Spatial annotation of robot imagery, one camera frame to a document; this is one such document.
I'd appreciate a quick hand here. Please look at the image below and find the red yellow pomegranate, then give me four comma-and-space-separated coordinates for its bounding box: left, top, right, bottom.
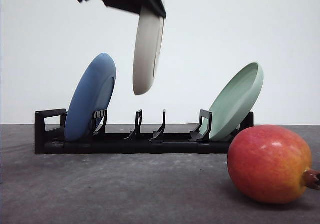
227, 125, 320, 204

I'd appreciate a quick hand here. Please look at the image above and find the white plate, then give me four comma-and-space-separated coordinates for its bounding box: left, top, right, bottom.
133, 12, 165, 95

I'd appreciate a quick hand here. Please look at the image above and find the black plastic dish rack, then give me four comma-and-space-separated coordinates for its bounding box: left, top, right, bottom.
34, 108, 254, 154

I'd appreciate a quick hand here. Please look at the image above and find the blue plate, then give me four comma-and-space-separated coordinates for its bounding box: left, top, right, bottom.
65, 52, 117, 142

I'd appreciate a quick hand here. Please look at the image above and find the light green plate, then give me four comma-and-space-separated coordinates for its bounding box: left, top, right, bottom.
210, 62, 264, 141

